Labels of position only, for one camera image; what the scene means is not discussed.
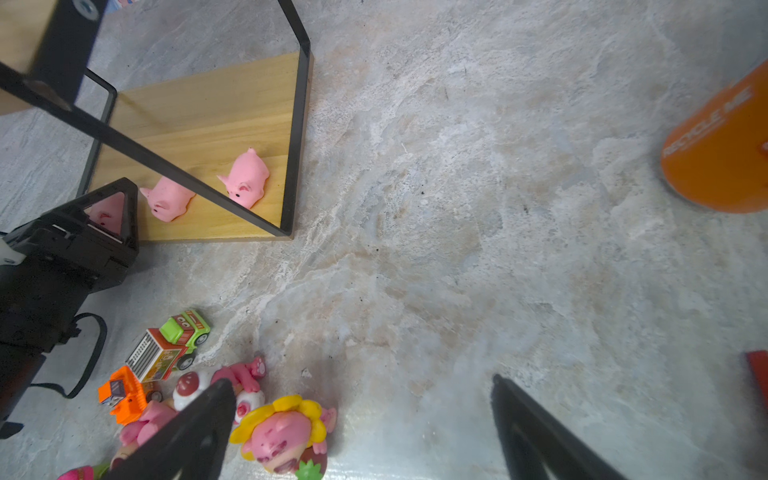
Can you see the pink green toy car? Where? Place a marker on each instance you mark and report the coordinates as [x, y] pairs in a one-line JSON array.
[[87, 472]]

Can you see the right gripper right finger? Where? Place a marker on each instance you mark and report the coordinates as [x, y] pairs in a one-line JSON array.
[[535, 445]]

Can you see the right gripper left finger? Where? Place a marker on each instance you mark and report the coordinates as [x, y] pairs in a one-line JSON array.
[[191, 446]]

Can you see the orange toy truck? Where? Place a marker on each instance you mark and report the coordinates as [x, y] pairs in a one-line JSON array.
[[126, 396]]

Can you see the red small object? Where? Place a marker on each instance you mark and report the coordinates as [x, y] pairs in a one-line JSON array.
[[758, 364]]

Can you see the pink bear cream toy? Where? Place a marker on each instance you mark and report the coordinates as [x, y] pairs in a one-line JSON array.
[[243, 377]]

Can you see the green box toy truck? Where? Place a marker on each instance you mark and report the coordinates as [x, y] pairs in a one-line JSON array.
[[170, 347]]

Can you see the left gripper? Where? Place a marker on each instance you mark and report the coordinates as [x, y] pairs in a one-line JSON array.
[[84, 246]]

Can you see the wooden three-tier shelf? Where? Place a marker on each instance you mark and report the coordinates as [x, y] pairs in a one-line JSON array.
[[199, 82]]

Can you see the pink pig toy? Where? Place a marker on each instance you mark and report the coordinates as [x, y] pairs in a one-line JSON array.
[[245, 183], [108, 213], [168, 200]]

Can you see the orange soda can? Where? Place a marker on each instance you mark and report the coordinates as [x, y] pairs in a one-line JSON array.
[[717, 158]]

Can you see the pink bear sunflower toy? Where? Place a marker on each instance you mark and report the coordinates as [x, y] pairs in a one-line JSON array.
[[286, 436]]

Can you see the pink bear donut toy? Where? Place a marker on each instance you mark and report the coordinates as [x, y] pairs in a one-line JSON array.
[[137, 433]]

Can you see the pink pig toy on shelf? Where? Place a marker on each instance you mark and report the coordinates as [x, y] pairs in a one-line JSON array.
[[245, 183]]

